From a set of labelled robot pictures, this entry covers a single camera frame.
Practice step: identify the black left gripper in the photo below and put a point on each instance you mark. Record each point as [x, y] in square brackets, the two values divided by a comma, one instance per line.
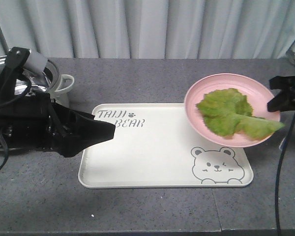
[40, 123]

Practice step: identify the green lettuce leaf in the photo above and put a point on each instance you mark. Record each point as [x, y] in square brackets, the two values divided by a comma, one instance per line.
[227, 111]

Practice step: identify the pink round plate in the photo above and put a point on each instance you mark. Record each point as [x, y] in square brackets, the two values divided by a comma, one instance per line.
[257, 96]

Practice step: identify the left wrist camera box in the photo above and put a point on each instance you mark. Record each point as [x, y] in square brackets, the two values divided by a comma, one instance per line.
[25, 58]

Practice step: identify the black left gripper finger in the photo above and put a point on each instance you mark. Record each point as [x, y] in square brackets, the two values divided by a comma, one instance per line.
[283, 83]

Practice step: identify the grey electric cooking pot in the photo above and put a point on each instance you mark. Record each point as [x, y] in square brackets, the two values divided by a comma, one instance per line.
[25, 83]

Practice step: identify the grey-white curtain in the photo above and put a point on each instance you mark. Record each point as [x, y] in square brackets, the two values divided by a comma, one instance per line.
[149, 29]

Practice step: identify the cream bear serving tray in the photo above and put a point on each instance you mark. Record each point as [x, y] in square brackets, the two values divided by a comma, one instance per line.
[155, 146]

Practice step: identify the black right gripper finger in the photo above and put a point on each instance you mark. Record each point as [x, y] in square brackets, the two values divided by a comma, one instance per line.
[283, 101]

